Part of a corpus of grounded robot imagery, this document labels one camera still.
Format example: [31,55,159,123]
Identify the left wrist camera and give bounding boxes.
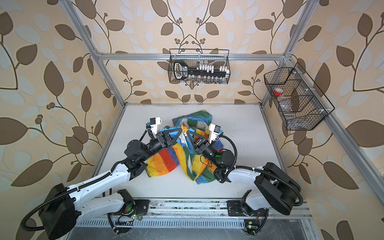
[146,117,162,138]

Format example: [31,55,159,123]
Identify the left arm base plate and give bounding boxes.
[121,199,150,217]

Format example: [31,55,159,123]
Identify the red lidded clear container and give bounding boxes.
[273,87,284,97]

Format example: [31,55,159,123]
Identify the black wire basket back wall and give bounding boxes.
[168,48,231,85]

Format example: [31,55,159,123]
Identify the right base cable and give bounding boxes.
[244,209,271,235]

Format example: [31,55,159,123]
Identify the rainbow coloured jacket white lining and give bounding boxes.
[146,110,216,185]

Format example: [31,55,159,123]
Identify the black white tool in basket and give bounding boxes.
[172,60,231,81]

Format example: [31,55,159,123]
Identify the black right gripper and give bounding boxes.
[189,131,220,169]

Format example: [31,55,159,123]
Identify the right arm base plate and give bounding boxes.
[227,200,267,218]

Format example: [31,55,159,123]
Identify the base cable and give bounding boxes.
[244,209,271,235]
[106,211,142,235]

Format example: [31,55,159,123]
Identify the black wire basket wall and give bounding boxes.
[168,48,231,85]
[264,63,335,131]

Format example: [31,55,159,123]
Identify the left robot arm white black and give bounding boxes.
[20,127,183,240]

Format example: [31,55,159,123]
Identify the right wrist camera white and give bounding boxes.
[208,124,223,144]

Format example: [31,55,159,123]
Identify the black wire basket right wall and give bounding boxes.
[264,63,335,131]

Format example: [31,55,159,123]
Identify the aluminium frame rails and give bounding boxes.
[56,0,384,240]

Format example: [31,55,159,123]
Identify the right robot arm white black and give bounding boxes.
[184,131,304,216]

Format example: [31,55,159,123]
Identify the left base cable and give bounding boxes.
[106,211,142,235]

